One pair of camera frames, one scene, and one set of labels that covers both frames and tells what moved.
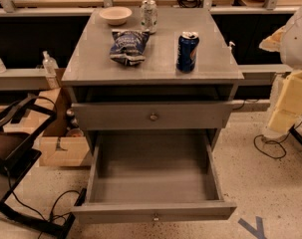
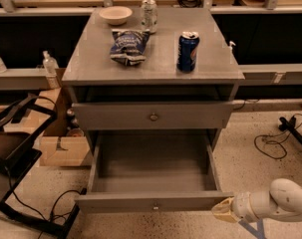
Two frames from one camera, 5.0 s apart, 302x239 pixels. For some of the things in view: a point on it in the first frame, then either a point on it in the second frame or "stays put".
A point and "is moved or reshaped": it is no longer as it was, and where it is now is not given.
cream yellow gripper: [297, 39] to [240, 205]
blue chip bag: [128, 46] stays put
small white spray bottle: [230, 45] stays put
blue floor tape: [258, 231] stays put
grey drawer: [152, 176] is moved or reshaped
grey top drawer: [151, 116] stays put
